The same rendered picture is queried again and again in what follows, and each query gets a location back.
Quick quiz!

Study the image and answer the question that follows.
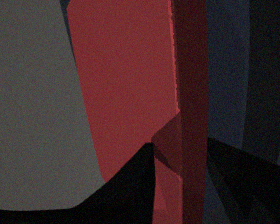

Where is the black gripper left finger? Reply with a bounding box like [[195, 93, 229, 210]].
[[0, 143, 156, 224]]

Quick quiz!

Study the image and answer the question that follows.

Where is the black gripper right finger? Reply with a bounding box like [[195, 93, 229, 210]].
[[207, 137, 280, 224]]

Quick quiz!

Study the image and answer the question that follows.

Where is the grey open box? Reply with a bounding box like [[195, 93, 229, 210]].
[[203, 0, 250, 221]]

